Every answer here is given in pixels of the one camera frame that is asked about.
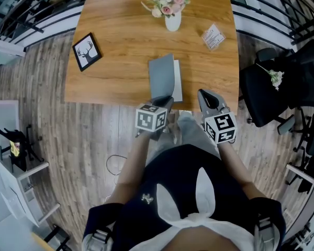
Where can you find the person's navy white top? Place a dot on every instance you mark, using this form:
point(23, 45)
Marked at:
point(178, 166)

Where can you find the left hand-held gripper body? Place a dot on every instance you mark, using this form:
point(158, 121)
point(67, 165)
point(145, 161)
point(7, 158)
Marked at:
point(149, 119)

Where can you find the white vase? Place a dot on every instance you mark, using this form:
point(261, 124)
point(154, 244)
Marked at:
point(173, 22)

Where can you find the person's left forearm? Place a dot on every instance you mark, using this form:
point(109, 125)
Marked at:
point(136, 161)

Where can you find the grey office desk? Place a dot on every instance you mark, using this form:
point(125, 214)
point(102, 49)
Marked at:
point(311, 208)

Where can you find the artificial flower sprig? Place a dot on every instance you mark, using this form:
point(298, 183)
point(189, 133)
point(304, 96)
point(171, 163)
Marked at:
point(274, 77)

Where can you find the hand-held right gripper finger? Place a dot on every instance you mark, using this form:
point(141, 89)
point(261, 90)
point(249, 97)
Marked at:
point(204, 101)
point(215, 101)

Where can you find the black deer picture frame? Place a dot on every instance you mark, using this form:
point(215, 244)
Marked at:
point(87, 51)

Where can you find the person's grey trousers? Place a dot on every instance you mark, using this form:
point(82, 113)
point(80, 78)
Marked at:
point(191, 132)

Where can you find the light blue mat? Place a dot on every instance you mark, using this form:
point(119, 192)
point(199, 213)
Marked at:
point(161, 77)

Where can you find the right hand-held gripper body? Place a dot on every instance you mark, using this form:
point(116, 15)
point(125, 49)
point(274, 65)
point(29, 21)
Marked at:
point(221, 125)

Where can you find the yellow green soft item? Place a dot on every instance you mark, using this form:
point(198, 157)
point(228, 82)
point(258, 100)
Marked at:
point(15, 148)

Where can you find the white side desk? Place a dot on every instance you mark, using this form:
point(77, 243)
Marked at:
point(8, 184)

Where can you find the person's right forearm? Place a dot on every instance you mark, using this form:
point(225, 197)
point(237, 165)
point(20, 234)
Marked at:
point(235, 163)

